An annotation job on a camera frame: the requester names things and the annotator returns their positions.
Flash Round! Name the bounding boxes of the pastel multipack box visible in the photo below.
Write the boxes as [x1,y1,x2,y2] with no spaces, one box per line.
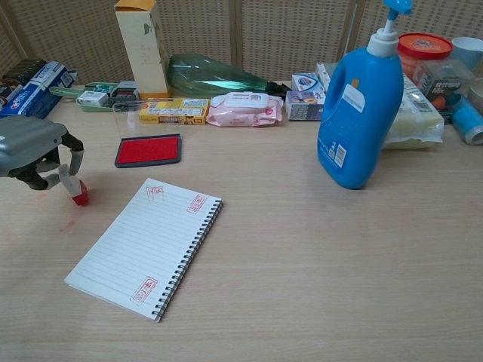
[315,62,339,91]

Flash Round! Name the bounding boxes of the green tray with handle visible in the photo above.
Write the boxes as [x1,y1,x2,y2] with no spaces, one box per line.
[49,81,125,114]

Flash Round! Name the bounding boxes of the white red stamp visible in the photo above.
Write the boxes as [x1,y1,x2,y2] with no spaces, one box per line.
[58,164,91,207]

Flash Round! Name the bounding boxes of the clear long plastic package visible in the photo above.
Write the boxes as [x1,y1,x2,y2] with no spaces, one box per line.
[383,73,445,151]

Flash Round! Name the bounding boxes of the beige bowl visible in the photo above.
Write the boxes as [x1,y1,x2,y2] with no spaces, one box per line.
[468,78,483,105]

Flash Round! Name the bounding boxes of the clear plastic snack box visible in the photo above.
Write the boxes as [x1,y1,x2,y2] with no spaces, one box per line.
[412,59,476,122]

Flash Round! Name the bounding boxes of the orange lid jar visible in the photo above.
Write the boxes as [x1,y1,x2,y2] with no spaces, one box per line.
[396,32,454,78]

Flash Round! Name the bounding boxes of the wooden perforated folding screen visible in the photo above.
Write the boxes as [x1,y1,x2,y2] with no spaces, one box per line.
[0,0,483,86]

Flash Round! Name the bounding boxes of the blue white soap box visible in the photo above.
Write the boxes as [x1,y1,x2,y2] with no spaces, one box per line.
[291,72,326,94]

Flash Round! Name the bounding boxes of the blue detergent pump bottle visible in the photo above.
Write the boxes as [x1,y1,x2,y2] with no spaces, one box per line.
[316,0,413,190]

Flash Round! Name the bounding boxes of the small white green box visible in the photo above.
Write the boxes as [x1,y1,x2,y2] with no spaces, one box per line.
[78,90,109,106]

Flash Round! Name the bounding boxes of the yellow flat box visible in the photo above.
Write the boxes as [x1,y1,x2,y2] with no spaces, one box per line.
[138,98,211,126]

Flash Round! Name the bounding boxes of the tall beige orange carton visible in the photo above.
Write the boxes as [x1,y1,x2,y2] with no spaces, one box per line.
[114,0,170,100]

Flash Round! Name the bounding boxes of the white spiral lined notebook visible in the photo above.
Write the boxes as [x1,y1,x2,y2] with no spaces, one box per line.
[64,177,223,324]

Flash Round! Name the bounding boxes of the light blue mug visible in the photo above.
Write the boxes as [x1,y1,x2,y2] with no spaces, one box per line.
[451,36,483,72]

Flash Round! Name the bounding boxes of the blue cylindrical tube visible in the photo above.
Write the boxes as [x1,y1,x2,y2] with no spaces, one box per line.
[451,97,483,146]

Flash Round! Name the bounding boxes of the blue toothpaste box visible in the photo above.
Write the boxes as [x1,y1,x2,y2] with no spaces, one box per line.
[0,61,75,121]

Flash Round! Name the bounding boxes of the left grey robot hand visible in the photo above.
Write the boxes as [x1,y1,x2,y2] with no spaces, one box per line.
[0,115,86,192]

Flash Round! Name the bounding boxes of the pink wet wipes pack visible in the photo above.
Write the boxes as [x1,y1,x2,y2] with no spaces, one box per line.
[205,91,284,128]

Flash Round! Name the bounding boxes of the green plastic bottle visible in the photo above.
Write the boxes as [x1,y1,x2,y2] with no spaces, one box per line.
[167,54,291,97]

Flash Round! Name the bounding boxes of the small purple box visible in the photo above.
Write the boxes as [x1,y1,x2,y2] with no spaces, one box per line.
[285,90,328,121]

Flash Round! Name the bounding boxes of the red ink pad clear lid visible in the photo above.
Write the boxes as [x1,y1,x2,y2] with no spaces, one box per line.
[112,98,183,169]

